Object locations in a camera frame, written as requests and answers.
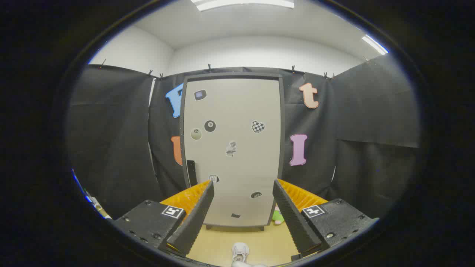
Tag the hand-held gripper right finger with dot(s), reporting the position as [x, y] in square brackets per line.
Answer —
[293, 218]

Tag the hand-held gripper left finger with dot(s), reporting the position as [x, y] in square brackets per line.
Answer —
[196, 218]

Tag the white shoe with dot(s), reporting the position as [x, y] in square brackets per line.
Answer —
[240, 252]

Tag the dark grey shoe cabinet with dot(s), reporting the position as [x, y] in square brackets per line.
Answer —
[283, 129]

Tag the light grey shoe cabinet door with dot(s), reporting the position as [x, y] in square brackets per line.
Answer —
[237, 111]

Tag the pink and green plush toy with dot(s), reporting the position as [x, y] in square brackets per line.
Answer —
[277, 217]

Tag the white plastic object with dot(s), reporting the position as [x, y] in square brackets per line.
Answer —
[97, 206]

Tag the black backdrop cloth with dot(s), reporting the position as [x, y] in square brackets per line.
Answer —
[111, 129]

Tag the small ceiling light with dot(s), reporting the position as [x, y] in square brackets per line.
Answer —
[374, 44]

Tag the long ceiling light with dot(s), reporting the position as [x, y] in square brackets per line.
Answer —
[245, 3]

